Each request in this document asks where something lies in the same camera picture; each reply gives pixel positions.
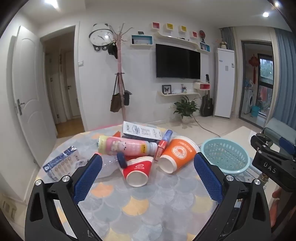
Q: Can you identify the grey curtain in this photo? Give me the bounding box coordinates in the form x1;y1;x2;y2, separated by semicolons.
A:
220;27;235;50

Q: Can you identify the floor cable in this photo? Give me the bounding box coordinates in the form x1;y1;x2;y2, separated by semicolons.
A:
192;117;222;137

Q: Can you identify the wall-mounted television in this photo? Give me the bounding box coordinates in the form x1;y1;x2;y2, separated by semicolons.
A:
155;44;201;80

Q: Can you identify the person's right hand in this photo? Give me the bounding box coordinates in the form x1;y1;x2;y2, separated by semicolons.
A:
270;187;283;229

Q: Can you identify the blue and white carton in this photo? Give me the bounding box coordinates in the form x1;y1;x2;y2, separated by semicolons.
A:
42;146;87;180

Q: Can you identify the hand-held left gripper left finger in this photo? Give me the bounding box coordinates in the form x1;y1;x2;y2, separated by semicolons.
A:
24;153;109;241

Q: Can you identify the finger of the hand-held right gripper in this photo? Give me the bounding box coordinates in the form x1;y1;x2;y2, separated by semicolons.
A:
278;137;296;156
250;133;279;154

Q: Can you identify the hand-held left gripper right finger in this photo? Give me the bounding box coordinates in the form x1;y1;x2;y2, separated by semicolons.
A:
194;153;272;241

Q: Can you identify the potted green plant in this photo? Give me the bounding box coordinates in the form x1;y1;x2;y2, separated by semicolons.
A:
173;96;200;124

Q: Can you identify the curved white wall shelf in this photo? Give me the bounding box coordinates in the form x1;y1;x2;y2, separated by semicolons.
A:
157;31;200;51

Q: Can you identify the red paper cup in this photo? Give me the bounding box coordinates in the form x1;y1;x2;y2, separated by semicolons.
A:
122;156;154;187

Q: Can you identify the low white wall shelf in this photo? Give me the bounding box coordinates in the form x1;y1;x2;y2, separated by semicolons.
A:
158;90;200;97

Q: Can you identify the small red and blue box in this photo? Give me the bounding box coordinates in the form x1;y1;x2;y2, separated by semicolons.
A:
154;130;174;161

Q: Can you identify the white printed box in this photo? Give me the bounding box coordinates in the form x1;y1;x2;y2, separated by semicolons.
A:
122;121;162;142

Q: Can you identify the washing machine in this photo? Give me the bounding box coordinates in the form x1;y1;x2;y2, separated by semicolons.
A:
244;89;255;114

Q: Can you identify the white door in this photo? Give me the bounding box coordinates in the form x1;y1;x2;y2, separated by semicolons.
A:
11;25;58;201

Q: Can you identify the white and red wall box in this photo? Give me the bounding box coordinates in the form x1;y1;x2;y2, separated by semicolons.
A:
193;82;211;91

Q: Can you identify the orange paper cup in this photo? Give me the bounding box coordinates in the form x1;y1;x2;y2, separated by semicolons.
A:
158;136;200;174

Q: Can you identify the balcony glass door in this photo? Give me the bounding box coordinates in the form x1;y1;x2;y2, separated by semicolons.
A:
240;40;274;127

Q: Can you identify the teal plastic basket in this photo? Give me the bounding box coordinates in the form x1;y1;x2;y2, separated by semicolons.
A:
200;138;250;175

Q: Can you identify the wall socket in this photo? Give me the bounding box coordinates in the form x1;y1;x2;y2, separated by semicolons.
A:
2;202;16;218

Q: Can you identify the black bag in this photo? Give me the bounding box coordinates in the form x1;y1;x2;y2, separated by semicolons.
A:
124;90;133;106

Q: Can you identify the red knot ornament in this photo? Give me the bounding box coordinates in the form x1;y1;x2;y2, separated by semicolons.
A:
248;54;258;84

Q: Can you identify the panda wall clock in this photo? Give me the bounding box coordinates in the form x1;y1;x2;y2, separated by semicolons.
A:
89;23;114;52

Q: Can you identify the black hat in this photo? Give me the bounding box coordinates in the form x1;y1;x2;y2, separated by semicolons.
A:
107;42;118;59

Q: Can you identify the blue-edged wall shelf box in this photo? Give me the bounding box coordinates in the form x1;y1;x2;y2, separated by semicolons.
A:
131;35;153;46

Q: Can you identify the white coffee table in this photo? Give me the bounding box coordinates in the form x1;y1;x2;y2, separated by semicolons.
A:
222;126;266;149

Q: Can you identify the clear plastic bottle blue cap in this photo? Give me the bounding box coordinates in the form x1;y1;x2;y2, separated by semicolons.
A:
95;152;127;179

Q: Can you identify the brown bag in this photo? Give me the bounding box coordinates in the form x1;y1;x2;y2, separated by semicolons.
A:
110;74;123;113

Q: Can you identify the pink coat rack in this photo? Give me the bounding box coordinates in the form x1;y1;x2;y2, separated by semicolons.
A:
109;22;134;123

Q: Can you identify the white refrigerator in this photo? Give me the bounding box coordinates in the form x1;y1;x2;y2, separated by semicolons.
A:
214;47;235;118

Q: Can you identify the pink drink bottle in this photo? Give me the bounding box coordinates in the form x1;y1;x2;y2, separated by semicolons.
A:
97;136;159;157

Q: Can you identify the blue curtain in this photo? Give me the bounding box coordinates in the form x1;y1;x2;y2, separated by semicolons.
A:
272;27;296;130

